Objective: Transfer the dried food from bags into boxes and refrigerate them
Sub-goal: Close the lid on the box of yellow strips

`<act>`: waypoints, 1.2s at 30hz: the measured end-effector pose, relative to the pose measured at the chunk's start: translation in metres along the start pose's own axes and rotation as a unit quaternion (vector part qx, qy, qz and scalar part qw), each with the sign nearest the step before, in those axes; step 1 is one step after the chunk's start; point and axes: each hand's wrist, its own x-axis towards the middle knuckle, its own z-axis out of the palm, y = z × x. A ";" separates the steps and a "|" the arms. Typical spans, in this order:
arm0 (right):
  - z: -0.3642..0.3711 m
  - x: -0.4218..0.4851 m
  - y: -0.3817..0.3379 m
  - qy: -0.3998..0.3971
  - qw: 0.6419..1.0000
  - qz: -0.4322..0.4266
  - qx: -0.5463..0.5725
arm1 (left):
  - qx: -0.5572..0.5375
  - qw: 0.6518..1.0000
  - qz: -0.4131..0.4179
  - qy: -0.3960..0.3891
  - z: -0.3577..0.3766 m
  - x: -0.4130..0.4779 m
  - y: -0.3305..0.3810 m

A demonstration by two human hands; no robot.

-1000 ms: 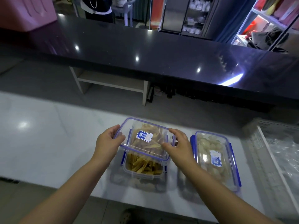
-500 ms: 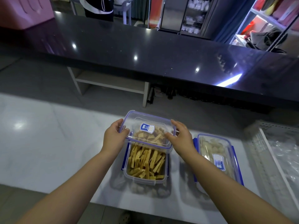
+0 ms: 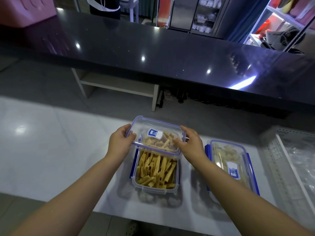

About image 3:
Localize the person's right hand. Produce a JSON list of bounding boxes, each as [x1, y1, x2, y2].
[[172, 125, 210, 167]]

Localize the person's left hand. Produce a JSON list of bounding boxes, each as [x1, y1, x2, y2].
[[106, 123, 137, 165]]

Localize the pile of pale food cubes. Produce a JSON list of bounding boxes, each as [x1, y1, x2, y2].
[[213, 144, 249, 187]]

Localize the clear lid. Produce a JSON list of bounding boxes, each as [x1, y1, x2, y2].
[[125, 115, 187, 161], [210, 140, 254, 192]]

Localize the clear blue-clipped plastic container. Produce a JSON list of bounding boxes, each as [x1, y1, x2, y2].
[[130, 145, 181, 195], [204, 139, 261, 197]]

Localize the bag of yellow strip snacks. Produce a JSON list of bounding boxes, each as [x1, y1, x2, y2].
[[286, 142, 315, 175]]

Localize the person's right forearm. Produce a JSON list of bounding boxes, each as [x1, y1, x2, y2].
[[193, 157, 315, 236]]

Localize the person's left forearm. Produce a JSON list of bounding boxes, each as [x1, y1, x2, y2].
[[10, 154, 121, 236]]

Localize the white perforated plastic basket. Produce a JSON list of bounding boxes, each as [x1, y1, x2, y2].
[[260, 125, 315, 227]]

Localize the white perforated shoe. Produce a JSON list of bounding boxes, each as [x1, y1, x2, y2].
[[125, 220, 139, 236]]

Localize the black top bar counter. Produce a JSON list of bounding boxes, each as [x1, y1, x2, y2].
[[0, 8, 315, 120]]

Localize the white flat mop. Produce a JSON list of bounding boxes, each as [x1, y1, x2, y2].
[[165, 0, 176, 30]]

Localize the group of white dishes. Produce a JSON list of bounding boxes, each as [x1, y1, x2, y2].
[[192, 0, 223, 34]]

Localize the white small appliance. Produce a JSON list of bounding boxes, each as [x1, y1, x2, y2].
[[264, 30, 284, 50]]

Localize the stainless steel dish cabinet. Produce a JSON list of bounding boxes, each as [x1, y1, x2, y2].
[[168, 0, 232, 37]]

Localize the blue curtain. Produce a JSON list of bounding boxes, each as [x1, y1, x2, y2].
[[226, 0, 271, 44]]

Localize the red bucket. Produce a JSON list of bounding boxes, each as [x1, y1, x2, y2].
[[255, 19, 271, 35]]

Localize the pale plastic serving cart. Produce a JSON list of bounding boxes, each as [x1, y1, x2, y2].
[[119, 0, 140, 24]]

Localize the red standing banner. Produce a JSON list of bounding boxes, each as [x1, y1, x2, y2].
[[156, 0, 173, 28]]

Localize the black small appliance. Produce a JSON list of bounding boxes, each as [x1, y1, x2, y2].
[[278, 27, 307, 55]]

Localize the white metal shelf rack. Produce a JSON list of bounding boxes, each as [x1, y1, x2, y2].
[[243, 0, 315, 54]]

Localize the pink plastic bin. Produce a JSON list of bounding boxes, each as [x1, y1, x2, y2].
[[0, 0, 57, 28]]

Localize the narrow pink gift bag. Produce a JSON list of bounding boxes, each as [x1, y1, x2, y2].
[[289, 0, 315, 19]]

